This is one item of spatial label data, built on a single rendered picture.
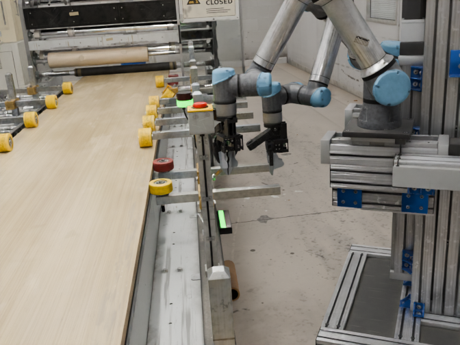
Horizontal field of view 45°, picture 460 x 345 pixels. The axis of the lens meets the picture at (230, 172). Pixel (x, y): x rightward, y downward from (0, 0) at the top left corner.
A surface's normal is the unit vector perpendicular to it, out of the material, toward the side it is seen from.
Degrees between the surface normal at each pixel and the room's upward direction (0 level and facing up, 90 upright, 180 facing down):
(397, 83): 97
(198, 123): 90
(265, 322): 0
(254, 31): 90
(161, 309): 0
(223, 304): 90
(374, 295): 0
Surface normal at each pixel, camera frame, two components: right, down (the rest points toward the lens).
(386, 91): 0.01, 0.43
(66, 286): -0.06, -0.95
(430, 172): -0.36, 0.32
